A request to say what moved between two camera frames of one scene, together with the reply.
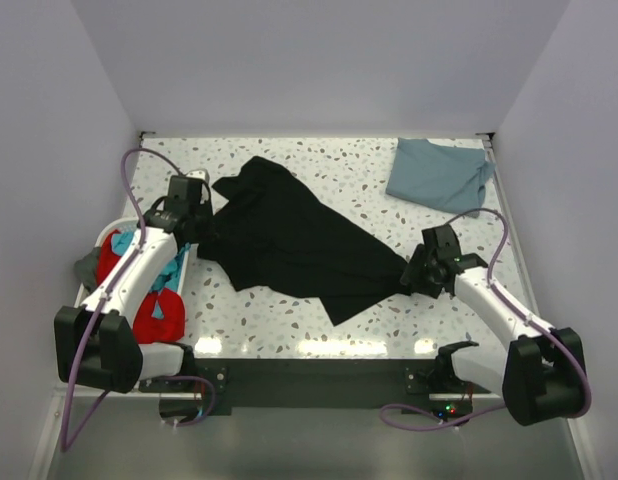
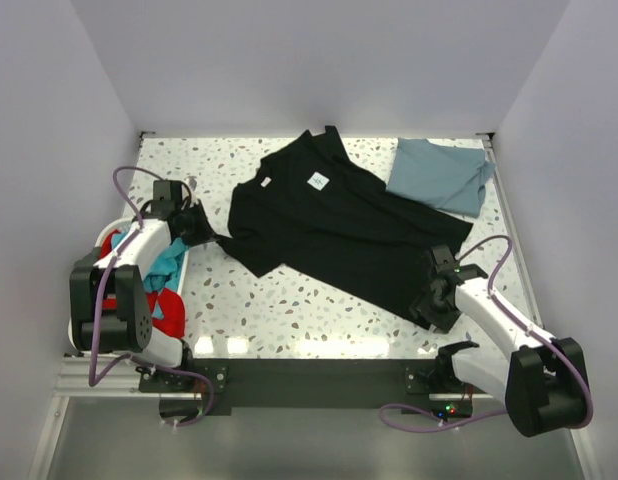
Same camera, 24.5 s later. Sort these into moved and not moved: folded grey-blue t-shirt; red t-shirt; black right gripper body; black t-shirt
Moved: black t-shirt; black right gripper body
Not moved: red t-shirt; folded grey-blue t-shirt
